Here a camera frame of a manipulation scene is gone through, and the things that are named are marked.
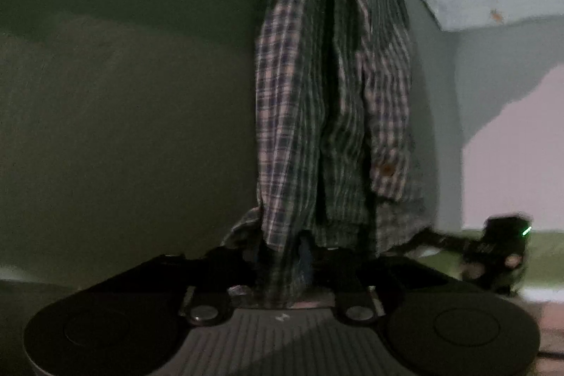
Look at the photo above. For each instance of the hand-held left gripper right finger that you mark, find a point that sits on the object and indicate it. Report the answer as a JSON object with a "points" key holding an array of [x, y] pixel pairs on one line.
{"points": [[305, 259]]}

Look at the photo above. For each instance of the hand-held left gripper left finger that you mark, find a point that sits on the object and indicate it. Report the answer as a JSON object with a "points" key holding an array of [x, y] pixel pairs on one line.
{"points": [[229, 266]]}

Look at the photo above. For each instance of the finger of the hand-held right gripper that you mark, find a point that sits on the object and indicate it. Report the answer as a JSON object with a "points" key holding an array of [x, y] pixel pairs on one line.
{"points": [[436, 240]]}

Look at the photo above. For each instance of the checked shirt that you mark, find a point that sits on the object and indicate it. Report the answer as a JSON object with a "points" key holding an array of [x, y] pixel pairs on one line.
{"points": [[317, 103]]}

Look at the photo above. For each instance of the green mat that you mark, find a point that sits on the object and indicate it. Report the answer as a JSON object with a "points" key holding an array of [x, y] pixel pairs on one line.
{"points": [[544, 257]]}

